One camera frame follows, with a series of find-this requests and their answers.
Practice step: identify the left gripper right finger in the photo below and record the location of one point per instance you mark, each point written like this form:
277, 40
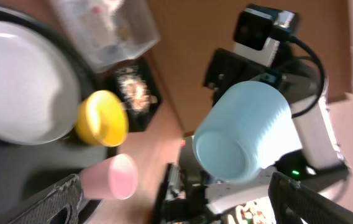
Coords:
293, 202

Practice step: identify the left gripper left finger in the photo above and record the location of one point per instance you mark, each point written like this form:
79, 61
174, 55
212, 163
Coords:
57, 203

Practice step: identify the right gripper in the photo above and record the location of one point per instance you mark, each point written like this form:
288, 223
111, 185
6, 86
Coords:
227, 68

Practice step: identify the blue cup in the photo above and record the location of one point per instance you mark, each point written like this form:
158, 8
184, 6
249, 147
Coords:
248, 129

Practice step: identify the yellow bowl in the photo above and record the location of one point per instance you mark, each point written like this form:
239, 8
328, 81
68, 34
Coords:
102, 120

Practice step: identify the food scraps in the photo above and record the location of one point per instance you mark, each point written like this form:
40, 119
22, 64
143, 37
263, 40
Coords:
135, 90

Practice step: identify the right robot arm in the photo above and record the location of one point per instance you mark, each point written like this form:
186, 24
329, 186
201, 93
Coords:
190, 195

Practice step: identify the pink cup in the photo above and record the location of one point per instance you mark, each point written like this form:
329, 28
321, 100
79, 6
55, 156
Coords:
114, 178

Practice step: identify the round black tray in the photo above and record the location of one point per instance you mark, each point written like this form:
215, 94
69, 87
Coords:
27, 170

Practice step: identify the black rectangular bin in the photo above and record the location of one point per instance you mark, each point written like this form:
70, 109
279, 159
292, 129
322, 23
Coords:
138, 122

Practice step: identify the grey plate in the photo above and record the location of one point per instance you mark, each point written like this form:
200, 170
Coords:
39, 91

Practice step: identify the clear plastic bin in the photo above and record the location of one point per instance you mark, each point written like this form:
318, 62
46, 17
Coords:
106, 32

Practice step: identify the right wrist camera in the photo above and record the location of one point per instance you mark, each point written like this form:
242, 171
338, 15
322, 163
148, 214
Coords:
252, 33

